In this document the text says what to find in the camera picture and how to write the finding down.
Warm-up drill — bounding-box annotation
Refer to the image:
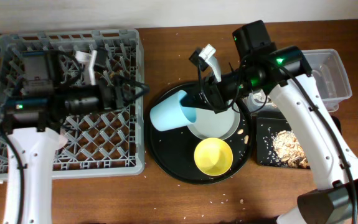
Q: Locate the yellow plastic bowl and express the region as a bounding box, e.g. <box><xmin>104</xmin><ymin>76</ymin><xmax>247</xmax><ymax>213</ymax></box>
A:
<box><xmin>194</xmin><ymin>138</ymin><xmax>233</xmax><ymax>177</ymax></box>

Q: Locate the pink plastic cup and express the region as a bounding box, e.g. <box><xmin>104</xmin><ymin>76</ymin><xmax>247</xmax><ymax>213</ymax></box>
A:
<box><xmin>57</xmin><ymin>134</ymin><xmax>68</xmax><ymax>149</ymax></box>

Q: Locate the black rectangular food-waste tray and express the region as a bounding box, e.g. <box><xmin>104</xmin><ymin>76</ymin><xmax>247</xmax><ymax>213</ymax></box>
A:
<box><xmin>255</xmin><ymin>110</ymin><xmax>343</xmax><ymax>170</ymax></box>

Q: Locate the pile of food scraps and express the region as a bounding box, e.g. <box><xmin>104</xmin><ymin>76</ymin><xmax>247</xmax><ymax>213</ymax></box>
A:
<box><xmin>273</xmin><ymin>131</ymin><xmax>309</xmax><ymax>169</ymax></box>

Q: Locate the grey round plate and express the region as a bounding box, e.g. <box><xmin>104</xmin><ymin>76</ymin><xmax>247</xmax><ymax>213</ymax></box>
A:
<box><xmin>187</xmin><ymin>108</ymin><xmax>240</xmax><ymax>139</ymax></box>

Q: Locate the round black tray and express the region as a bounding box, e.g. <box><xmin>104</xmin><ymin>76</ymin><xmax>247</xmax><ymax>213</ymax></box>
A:
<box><xmin>143</xmin><ymin>81</ymin><xmax>255</xmax><ymax>185</ymax></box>

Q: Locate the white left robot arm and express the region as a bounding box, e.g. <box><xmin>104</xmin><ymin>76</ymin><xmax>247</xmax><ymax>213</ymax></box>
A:
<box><xmin>0</xmin><ymin>49</ymin><xmax>149</xmax><ymax>223</ymax></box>

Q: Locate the clear plastic waste bin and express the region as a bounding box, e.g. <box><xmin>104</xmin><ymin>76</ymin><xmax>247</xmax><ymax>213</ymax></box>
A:
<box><xmin>243</xmin><ymin>49</ymin><xmax>352</xmax><ymax>113</ymax></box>

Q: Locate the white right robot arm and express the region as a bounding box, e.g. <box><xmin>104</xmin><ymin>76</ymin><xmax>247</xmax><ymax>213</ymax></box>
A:
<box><xmin>182</xmin><ymin>21</ymin><xmax>358</xmax><ymax>223</ymax></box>

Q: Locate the light blue plastic cup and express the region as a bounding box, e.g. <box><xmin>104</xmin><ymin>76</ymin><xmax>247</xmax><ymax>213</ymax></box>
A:
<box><xmin>150</xmin><ymin>90</ymin><xmax>197</xmax><ymax>131</ymax></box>

